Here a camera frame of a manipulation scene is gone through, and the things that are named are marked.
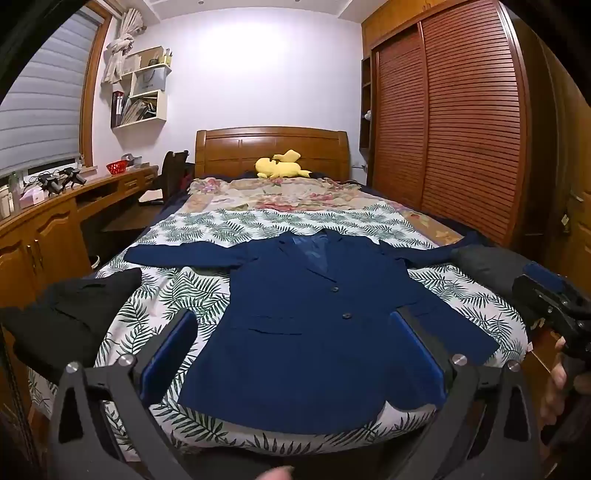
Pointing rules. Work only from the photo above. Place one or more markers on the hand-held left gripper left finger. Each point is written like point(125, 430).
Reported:
point(168, 355)

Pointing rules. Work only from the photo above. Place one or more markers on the wooden headboard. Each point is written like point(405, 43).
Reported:
point(231, 150)

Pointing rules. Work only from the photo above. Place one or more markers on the black folded garment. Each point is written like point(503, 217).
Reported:
point(60, 318)

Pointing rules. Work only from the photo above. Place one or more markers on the grey paper bag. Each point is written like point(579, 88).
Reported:
point(148, 83)

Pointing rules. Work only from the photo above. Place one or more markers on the pink box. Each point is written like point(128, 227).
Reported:
point(32, 197)

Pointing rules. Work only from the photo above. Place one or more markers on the white wall shelf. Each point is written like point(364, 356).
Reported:
point(159, 108)

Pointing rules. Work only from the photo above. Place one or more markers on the yellow plush toy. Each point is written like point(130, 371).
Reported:
point(279, 167)

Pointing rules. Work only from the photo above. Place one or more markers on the red basket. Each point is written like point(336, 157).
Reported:
point(117, 168)

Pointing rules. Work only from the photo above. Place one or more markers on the black hand tools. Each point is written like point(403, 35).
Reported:
point(57, 181)

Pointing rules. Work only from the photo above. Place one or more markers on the wooden window frame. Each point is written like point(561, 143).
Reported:
point(92, 92)

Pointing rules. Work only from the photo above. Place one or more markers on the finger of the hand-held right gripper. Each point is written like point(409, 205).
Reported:
point(531, 297)
point(547, 274)

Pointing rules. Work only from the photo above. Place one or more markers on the tied beige curtain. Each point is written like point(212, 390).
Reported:
point(117, 50)

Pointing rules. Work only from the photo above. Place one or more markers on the wooden slatted wardrobe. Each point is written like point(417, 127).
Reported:
point(461, 115)

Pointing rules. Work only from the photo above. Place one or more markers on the wooden door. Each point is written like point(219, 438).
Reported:
point(572, 161)

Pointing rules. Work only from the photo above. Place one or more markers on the person's left hand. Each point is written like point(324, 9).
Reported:
point(277, 474)

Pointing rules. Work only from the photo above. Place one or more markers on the row of books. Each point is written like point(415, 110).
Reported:
point(134, 110)

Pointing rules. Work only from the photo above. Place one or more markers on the dark grey cloth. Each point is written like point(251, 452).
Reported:
point(485, 265)

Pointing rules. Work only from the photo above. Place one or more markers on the leaf print bedsheet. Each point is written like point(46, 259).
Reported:
point(194, 226)

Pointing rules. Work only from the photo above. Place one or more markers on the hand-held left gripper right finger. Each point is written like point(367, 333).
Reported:
point(418, 357)

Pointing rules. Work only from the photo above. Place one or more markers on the navy blue suit jacket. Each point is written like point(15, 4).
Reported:
point(314, 346)

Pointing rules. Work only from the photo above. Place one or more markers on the wooden desk cabinet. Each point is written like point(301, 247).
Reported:
point(46, 240)

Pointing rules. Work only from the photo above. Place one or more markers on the dark chair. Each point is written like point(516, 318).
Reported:
point(173, 175)

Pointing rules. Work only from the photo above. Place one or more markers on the person's right hand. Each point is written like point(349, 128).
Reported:
point(556, 383)

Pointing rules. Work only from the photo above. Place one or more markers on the grey window blind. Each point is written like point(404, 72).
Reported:
point(46, 101)

